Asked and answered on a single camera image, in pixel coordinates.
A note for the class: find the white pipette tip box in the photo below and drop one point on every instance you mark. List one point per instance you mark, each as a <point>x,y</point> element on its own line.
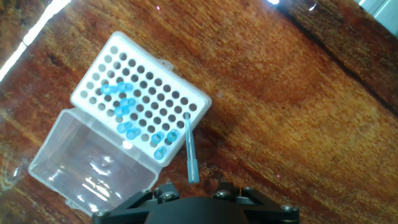
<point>81,146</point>

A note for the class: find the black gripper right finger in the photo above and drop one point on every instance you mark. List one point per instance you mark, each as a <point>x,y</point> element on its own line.
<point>273,214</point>

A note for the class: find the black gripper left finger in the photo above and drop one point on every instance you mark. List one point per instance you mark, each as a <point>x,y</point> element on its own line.
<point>124,211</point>

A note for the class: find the blue pipette tip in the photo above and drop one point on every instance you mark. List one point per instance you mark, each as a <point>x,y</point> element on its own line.
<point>191,149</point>
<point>131,134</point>
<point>118,111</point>
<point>156,138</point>
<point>121,127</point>
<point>124,102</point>
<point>171,136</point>
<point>105,89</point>
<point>122,86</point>
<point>159,153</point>

